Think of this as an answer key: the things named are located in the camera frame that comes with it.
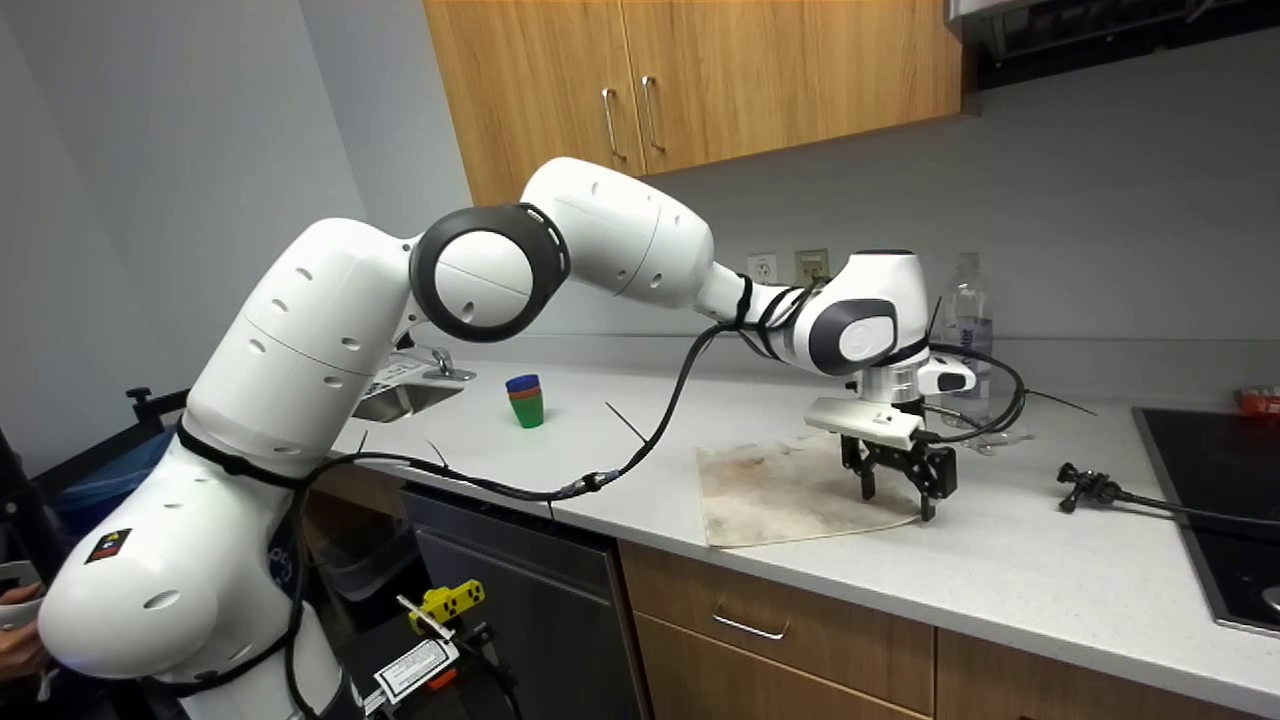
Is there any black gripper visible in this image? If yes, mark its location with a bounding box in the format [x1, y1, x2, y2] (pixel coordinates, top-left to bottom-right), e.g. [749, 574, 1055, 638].
[842, 434, 957, 519]

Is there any beige stained cloth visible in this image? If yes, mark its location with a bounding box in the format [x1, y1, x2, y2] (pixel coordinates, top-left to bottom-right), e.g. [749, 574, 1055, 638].
[695, 431, 917, 547]

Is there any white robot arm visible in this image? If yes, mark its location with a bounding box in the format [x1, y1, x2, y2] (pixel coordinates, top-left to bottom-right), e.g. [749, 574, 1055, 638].
[35, 154, 975, 720]

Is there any clear water bottle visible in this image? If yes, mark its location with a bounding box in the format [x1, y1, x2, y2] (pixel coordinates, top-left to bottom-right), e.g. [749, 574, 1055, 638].
[946, 253, 993, 406]

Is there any wooden drawer front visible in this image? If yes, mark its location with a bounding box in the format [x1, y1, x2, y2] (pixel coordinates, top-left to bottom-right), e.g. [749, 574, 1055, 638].
[622, 543, 937, 720]

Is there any black cooktop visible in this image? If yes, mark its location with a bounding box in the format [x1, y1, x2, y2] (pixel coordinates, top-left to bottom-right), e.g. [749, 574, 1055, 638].
[1135, 406, 1280, 637]

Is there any black dishwasher front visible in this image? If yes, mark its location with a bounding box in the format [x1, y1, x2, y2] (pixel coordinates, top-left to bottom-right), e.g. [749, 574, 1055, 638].
[403, 493, 649, 720]

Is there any red item by cooktop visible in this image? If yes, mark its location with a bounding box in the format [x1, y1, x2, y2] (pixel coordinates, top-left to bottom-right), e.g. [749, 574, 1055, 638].
[1233, 387, 1280, 420]

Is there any green and blue cup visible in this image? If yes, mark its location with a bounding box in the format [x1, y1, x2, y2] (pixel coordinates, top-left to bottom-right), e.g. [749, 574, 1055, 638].
[506, 373, 544, 427]

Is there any wooden upper cabinet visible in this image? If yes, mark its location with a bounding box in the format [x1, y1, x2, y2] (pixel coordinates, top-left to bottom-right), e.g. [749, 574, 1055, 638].
[425, 0, 965, 205]

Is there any yellow power strip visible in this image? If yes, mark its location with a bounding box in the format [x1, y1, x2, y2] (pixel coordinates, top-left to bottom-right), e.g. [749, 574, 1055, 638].
[421, 580, 486, 622]

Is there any steel sink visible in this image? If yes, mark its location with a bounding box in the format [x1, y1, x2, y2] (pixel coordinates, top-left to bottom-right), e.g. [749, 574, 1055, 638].
[354, 385, 451, 424]

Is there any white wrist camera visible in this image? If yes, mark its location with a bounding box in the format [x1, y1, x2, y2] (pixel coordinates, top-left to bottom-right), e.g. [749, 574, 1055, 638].
[917, 358, 980, 396]

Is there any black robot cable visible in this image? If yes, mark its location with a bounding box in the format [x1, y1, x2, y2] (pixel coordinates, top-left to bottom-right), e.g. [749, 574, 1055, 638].
[283, 283, 1031, 720]

